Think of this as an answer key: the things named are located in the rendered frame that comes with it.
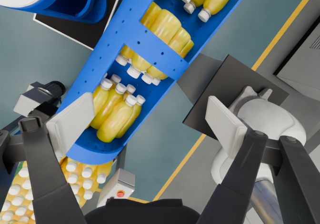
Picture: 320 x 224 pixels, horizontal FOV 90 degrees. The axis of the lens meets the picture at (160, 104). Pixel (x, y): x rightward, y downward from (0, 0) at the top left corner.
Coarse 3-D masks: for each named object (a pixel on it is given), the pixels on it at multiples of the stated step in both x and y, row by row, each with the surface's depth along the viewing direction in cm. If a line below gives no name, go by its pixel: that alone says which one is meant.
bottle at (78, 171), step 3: (81, 165) 78; (78, 168) 76; (81, 168) 77; (69, 171) 75; (72, 171) 74; (75, 171) 75; (78, 171) 75; (81, 171) 76; (69, 174) 75; (72, 174) 74; (75, 174) 74; (78, 174) 75; (81, 174) 77; (78, 177) 75
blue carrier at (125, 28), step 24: (144, 0) 39; (168, 0) 61; (240, 0) 48; (120, 24) 42; (192, 24) 62; (216, 24) 54; (96, 48) 47; (120, 48) 42; (144, 48) 41; (168, 48) 42; (192, 48) 59; (96, 72) 45; (120, 72) 70; (168, 72) 46; (72, 96) 50; (144, 96) 70; (144, 120) 61; (96, 144) 64; (120, 144) 70
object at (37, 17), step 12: (108, 0) 126; (108, 12) 129; (48, 24) 128; (60, 24) 129; (72, 24) 130; (84, 24) 131; (96, 24) 132; (108, 24) 133; (72, 36) 133; (84, 36) 134; (96, 36) 135
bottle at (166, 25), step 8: (160, 16) 43; (168, 16) 42; (152, 24) 44; (160, 24) 43; (168, 24) 43; (176, 24) 43; (160, 32) 43; (168, 32) 44; (176, 32) 45; (168, 40) 45; (136, 56) 46; (136, 64) 47; (144, 64) 47; (136, 72) 49
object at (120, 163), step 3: (126, 144) 120; (126, 147) 117; (123, 150) 112; (120, 153) 108; (123, 153) 110; (120, 156) 105; (123, 156) 107; (117, 159) 107; (120, 159) 103; (123, 159) 105; (117, 162) 104; (120, 162) 101; (123, 162) 103; (117, 165) 101; (120, 165) 99; (123, 165) 101; (117, 168) 97; (123, 168) 99
